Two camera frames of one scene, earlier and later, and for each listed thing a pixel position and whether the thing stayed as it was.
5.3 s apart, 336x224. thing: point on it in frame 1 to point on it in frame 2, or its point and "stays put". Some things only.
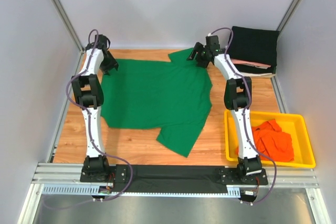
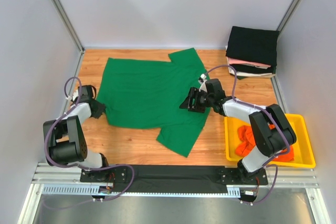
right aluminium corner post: x=295 y=2 stays put
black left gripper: x=112 y=64 to x=101 y=108
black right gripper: x=198 y=48 to x=194 y=94
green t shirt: x=175 y=96 stays put
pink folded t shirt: x=250 y=63 stays put
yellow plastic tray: x=293 y=124 stays put
